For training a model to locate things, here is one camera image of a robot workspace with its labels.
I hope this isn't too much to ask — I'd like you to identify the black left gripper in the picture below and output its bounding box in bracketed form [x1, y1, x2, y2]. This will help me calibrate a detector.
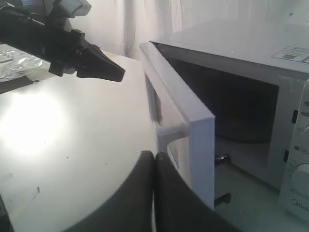
[0, 6, 126, 82]

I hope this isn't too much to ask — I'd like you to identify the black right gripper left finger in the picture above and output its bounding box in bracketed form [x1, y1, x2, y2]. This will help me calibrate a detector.
[7, 150, 155, 232]

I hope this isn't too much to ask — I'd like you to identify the crumpled clear plastic sheet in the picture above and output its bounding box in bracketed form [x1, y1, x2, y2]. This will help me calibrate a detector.
[0, 49, 50, 82]

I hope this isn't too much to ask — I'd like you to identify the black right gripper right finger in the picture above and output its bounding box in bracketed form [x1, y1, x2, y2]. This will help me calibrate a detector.
[154, 152, 240, 232]

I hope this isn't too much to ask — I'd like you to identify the white microwave oven body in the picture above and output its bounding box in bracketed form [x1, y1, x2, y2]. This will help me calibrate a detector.
[149, 20, 309, 218]

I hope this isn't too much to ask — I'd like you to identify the lower white control knob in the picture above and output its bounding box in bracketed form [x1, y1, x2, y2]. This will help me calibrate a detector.
[295, 163, 309, 186]

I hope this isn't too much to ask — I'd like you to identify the left blue-bordered label sticker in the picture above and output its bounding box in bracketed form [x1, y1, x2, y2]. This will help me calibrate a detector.
[272, 46, 309, 62]

